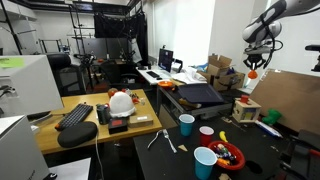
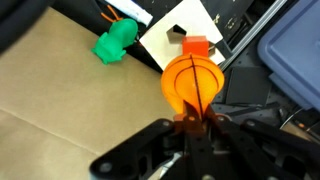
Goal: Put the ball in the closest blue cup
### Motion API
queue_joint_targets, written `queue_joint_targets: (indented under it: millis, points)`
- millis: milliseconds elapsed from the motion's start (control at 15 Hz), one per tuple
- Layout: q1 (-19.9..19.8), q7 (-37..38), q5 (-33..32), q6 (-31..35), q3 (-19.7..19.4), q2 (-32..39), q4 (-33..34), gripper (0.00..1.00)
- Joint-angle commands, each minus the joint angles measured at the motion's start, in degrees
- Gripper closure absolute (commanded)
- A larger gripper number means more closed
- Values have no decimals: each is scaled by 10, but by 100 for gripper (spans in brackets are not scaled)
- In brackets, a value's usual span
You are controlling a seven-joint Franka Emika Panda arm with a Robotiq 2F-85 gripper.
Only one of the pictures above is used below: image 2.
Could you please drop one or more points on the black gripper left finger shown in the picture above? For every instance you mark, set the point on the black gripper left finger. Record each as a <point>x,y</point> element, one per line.
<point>140,150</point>

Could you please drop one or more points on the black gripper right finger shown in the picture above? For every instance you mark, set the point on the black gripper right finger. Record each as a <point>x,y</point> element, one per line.
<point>260,150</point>

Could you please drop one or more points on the orange basketball toy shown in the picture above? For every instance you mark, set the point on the orange basketball toy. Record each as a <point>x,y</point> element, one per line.
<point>185,83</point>

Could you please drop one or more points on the black flat plate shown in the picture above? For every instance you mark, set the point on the black flat plate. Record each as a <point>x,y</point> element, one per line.
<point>248,85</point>

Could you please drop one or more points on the brown cardboard sheet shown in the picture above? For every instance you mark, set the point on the brown cardboard sheet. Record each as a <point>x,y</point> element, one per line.
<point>66,100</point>

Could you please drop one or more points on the green rubber toy animal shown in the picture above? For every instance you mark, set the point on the green rubber toy animal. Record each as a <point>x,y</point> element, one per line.
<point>116,38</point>

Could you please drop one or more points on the red square block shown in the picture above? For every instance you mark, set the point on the red square block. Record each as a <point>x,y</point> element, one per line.
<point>195,45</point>

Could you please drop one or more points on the aluminium profile rail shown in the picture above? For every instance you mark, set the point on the aluminium profile rail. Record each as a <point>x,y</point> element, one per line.
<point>256,28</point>

